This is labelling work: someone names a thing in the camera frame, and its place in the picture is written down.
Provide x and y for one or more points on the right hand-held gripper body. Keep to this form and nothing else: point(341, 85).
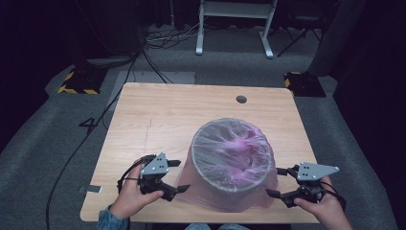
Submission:
point(314, 171)

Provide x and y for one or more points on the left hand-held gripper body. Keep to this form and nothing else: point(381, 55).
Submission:
point(154, 166)

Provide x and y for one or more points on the green plastic bin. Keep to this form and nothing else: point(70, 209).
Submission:
point(204, 195)

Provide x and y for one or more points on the pink plastic bag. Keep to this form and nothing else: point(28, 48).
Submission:
point(233, 150)

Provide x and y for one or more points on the person's left hand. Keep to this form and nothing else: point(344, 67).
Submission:
point(134, 198)

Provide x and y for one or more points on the person's right hand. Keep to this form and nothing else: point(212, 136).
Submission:
point(330, 211)

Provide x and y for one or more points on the person's legs in jeans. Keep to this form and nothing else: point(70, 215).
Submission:
point(223, 227)

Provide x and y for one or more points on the grey tape piece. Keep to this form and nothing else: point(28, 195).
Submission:
point(91, 188)

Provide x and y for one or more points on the black yellow striped base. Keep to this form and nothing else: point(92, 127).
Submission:
point(79, 81)
point(304, 84)

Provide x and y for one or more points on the black folding stand legs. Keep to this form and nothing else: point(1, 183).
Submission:
point(298, 38)

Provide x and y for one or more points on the grey curtain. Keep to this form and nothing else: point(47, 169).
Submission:
point(335, 38)

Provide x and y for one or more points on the white metal desk frame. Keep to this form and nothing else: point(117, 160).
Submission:
point(233, 9)

